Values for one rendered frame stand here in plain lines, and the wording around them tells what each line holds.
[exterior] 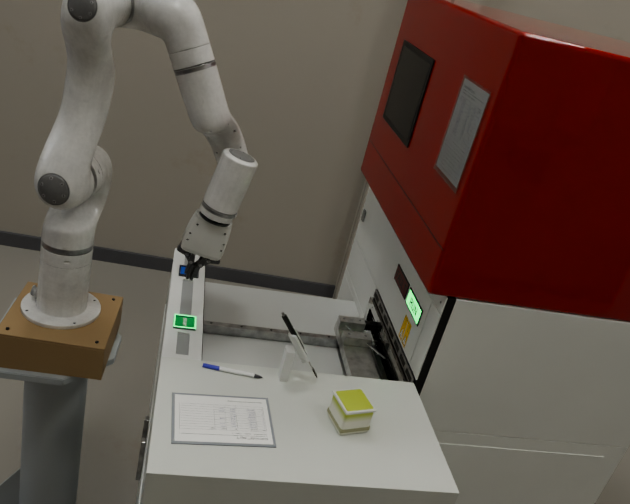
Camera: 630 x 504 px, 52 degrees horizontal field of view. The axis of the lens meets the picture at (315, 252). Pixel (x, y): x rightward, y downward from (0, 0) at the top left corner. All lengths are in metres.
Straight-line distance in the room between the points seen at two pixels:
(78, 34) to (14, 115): 2.26
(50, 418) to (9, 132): 2.09
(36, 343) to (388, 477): 0.86
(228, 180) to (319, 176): 2.14
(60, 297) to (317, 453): 0.73
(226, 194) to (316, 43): 2.01
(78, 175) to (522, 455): 1.37
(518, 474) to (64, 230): 1.38
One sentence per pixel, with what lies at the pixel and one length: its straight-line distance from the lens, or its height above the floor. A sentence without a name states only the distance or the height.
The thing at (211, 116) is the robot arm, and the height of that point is 1.50.
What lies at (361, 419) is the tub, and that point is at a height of 1.01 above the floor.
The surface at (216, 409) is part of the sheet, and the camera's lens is 1.41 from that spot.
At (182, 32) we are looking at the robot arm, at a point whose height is 1.66.
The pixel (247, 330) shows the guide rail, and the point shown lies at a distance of 1.88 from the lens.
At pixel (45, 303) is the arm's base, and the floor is 0.96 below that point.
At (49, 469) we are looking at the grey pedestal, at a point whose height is 0.43.
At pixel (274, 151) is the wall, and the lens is 3.49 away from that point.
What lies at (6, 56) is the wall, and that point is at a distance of 3.58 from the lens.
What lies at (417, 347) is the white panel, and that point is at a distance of 1.66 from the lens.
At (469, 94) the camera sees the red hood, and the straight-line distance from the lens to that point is 1.49.
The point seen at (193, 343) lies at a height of 0.96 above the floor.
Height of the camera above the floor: 1.89
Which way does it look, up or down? 26 degrees down
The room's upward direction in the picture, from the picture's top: 15 degrees clockwise
